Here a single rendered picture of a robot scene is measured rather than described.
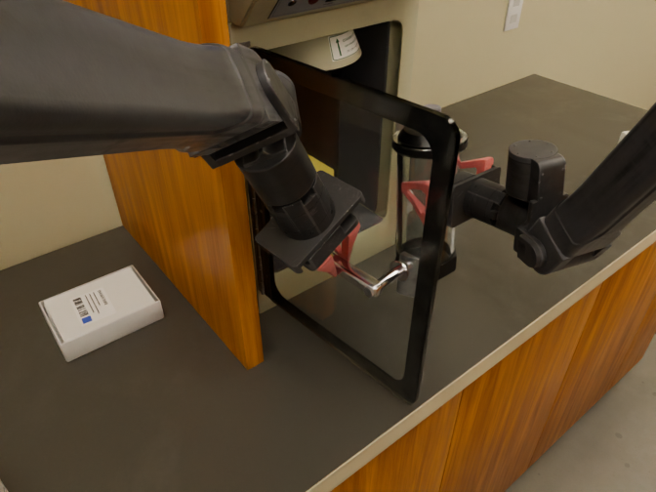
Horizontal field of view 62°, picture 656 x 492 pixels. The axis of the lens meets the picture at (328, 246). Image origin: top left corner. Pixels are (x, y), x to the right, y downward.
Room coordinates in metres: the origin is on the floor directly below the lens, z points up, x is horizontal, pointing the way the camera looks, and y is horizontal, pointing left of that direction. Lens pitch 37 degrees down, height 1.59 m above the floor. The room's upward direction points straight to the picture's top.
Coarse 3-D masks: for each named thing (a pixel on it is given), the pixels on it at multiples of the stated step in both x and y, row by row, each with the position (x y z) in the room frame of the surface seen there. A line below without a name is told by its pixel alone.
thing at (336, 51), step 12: (324, 36) 0.79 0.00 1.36; (336, 36) 0.80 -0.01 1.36; (348, 36) 0.82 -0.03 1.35; (276, 48) 0.78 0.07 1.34; (288, 48) 0.78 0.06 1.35; (300, 48) 0.77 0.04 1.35; (312, 48) 0.78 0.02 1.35; (324, 48) 0.78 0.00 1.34; (336, 48) 0.79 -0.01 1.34; (348, 48) 0.80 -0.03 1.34; (300, 60) 0.77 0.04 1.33; (312, 60) 0.77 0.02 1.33; (324, 60) 0.77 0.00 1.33; (336, 60) 0.78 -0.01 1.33; (348, 60) 0.80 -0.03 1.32
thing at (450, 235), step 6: (462, 132) 0.74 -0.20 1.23; (462, 138) 0.72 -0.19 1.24; (462, 144) 0.70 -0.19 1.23; (462, 150) 0.70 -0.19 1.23; (456, 168) 0.70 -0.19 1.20; (450, 228) 0.69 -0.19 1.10; (450, 234) 0.69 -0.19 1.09; (444, 240) 0.68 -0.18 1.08; (450, 240) 0.69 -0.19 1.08; (444, 246) 0.68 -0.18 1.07; (450, 246) 0.69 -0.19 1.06; (444, 252) 0.68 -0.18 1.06; (450, 252) 0.68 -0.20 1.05; (444, 258) 0.68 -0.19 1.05
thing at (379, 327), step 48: (336, 96) 0.54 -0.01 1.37; (384, 96) 0.49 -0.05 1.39; (336, 144) 0.54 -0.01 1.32; (384, 144) 0.49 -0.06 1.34; (432, 144) 0.45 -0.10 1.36; (384, 192) 0.49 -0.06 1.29; (432, 192) 0.44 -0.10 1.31; (384, 240) 0.48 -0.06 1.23; (432, 240) 0.44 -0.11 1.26; (288, 288) 0.61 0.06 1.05; (336, 288) 0.53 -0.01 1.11; (384, 288) 0.48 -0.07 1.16; (432, 288) 0.43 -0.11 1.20; (336, 336) 0.53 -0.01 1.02; (384, 336) 0.47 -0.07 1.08; (384, 384) 0.47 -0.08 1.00
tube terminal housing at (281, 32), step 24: (384, 0) 0.81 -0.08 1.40; (408, 0) 0.84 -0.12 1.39; (264, 24) 0.69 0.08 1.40; (288, 24) 0.71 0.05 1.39; (312, 24) 0.74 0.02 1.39; (336, 24) 0.76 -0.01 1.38; (360, 24) 0.79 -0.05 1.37; (408, 24) 0.85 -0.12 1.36; (264, 48) 0.69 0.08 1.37; (408, 48) 0.85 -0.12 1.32; (408, 72) 0.85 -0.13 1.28; (408, 96) 0.86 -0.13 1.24
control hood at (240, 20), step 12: (228, 0) 0.66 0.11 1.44; (240, 0) 0.63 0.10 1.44; (252, 0) 0.62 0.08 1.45; (264, 0) 0.62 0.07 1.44; (276, 0) 0.63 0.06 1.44; (360, 0) 0.74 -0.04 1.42; (372, 0) 0.77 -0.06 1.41; (240, 12) 0.64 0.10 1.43; (252, 12) 0.63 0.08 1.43; (264, 12) 0.64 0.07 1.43; (312, 12) 0.70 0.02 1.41; (240, 24) 0.64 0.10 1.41; (252, 24) 0.65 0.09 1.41
